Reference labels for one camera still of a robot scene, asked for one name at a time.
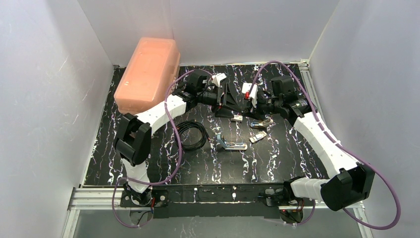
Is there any orange plastic storage box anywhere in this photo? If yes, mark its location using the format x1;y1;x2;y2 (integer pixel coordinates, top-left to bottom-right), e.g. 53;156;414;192
114;37;181;115

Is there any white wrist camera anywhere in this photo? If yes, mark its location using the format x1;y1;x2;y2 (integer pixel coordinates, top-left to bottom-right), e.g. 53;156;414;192
211;73;227;87
241;83;258;108

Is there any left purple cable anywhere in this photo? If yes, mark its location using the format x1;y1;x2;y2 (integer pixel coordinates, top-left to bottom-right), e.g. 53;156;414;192
110;68;214;229

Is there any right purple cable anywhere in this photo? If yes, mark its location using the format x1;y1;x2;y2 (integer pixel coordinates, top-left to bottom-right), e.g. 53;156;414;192
249;60;402;231

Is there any purple cable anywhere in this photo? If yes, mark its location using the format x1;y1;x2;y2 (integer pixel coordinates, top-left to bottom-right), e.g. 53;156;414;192
110;68;214;229
249;60;402;231

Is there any aluminium frame rail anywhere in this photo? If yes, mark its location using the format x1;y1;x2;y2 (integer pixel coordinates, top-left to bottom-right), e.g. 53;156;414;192
60;59;373;238

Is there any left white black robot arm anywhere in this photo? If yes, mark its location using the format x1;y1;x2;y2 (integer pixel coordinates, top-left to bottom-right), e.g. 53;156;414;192
113;69;242;206

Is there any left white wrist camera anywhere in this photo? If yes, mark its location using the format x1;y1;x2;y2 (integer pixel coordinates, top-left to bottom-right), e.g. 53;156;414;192
211;73;227;87

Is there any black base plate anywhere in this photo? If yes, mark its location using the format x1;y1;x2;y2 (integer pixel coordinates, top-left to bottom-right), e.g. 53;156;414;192
117;183;313;223

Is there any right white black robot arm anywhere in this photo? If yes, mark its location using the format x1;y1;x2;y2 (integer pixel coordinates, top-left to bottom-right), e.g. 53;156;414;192
242;76;375;211

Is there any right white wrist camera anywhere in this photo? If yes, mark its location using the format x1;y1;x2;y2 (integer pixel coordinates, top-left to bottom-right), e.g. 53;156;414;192
241;83;258;108

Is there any coiled black cable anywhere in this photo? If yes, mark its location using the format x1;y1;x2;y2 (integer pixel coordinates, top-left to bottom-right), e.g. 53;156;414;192
174;120;210;152

